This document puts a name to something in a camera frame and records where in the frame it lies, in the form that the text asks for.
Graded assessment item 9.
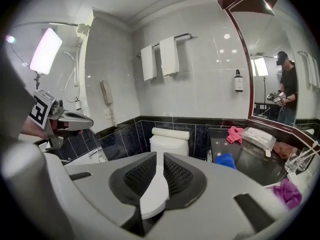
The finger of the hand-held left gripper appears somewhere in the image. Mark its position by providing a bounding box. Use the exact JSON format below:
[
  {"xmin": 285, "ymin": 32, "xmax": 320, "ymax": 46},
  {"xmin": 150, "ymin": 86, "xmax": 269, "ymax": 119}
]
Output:
[{"xmin": 59, "ymin": 110, "xmax": 95, "ymax": 132}]

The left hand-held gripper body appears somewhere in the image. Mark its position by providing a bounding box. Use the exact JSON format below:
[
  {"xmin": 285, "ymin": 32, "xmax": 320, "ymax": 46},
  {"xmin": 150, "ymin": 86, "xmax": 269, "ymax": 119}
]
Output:
[{"xmin": 27, "ymin": 88, "xmax": 67, "ymax": 151}]

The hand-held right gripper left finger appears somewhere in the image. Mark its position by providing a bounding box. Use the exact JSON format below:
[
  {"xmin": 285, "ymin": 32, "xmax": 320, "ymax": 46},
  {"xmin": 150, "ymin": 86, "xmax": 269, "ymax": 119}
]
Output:
[{"xmin": 43, "ymin": 150, "xmax": 158, "ymax": 240}]

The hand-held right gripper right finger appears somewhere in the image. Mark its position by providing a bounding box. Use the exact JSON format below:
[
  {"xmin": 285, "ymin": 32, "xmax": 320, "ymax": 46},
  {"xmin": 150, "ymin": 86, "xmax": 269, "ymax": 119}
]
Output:
[{"xmin": 149, "ymin": 152, "xmax": 290, "ymax": 240}]

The blue cleaning cloth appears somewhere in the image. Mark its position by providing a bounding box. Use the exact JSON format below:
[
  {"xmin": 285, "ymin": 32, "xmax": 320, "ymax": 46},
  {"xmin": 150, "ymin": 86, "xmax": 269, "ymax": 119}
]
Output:
[{"xmin": 214, "ymin": 153, "xmax": 238, "ymax": 171}]

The chrome bathtub faucet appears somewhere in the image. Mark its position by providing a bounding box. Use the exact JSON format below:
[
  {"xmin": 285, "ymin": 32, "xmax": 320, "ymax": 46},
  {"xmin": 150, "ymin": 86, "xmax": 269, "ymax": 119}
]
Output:
[{"xmin": 88, "ymin": 146, "xmax": 104, "ymax": 161}]

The white bathtub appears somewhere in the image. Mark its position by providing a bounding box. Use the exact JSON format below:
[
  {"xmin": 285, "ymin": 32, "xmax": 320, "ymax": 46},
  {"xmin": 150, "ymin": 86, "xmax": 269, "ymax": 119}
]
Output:
[{"xmin": 37, "ymin": 142, "xmax": 109, "ymax": 168}]

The marble vanity counter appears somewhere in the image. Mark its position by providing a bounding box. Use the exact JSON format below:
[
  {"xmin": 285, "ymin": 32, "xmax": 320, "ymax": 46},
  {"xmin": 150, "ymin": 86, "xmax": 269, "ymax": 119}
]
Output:
[{"xmin": 208, "ymin": 128, "xmax": 316, "ymax": 211}]

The white light panel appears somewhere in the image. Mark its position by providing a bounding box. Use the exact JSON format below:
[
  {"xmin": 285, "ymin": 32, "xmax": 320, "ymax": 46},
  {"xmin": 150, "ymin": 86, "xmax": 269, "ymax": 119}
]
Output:
[{"xmin": 28, "ymin": 27, "xmax": 63, "ymax": 76}]

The purple cloth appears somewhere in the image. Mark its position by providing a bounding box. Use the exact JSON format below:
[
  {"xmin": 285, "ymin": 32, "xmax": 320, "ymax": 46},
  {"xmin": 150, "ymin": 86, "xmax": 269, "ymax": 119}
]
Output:
[{"xmin": 270, "ymin": 178, "xmax": 303, "ymax": 210}]

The pink cloth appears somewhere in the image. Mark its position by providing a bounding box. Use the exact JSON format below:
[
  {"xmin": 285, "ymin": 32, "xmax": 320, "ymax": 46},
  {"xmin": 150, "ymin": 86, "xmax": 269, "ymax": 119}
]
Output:
[{"xmin": 226, "ymin": 126, "xmax": 244, "ymax": 145}]

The brown cloth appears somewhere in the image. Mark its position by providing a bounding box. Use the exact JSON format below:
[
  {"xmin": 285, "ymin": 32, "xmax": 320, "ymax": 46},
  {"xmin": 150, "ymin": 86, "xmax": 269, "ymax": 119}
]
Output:
[{"xmin": 272, "ymin": 141, "xmax": 299, "ymax": 160}]

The clear drinking glass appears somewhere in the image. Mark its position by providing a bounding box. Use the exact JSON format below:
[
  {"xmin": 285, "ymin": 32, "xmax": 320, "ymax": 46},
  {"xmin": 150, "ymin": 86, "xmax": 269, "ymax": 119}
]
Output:
[{"xmin": 284, "ymin": 147, "xmax": 314, "ymax": 174}]

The white hanging towel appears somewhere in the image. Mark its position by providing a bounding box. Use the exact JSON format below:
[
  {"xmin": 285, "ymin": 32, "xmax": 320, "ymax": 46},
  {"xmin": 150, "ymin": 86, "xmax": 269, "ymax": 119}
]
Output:
[
  {"xmin": 140, "ymin": 44, "xmax": 158, "ymax": 82},
  {"xmin": 159, "ymin": 35, "xmax": 181, "ymax": 79}
]

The beige wall telephone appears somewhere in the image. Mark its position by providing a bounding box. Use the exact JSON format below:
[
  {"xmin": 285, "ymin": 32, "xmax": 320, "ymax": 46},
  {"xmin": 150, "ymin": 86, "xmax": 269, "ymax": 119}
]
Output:
[{"xmin": 100, "ymin": 80, "xmax": 118, "ymax": 128}]

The chrome shower hose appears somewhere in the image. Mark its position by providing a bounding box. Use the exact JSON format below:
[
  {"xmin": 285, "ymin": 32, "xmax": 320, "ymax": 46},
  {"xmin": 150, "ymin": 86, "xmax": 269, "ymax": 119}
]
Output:
[{"xmin": 61, "ymin": 50, "xmax": 83, "ymax": 104}]

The wall soap dispenser bottle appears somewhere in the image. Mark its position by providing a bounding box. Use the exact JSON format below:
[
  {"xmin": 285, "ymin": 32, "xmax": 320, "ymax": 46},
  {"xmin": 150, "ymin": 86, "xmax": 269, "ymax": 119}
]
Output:
[{"xmin": 234, "ymin": 69, "xmax": 244, "ymax": 94}]

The chrome towel rail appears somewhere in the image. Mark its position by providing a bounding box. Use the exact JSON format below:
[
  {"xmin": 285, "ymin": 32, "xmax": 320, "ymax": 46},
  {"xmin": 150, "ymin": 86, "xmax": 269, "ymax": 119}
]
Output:
[{"xmin": 135, "ymin": 32, "xmax": 194, "ymax": 59}]

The wood-framed wall mirror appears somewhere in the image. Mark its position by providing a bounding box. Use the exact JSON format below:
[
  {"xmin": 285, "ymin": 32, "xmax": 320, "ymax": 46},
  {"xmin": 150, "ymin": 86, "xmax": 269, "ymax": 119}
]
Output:
[{"xmin": 225, "ymin": 2, "xmax": 320, "ymax": 146}]

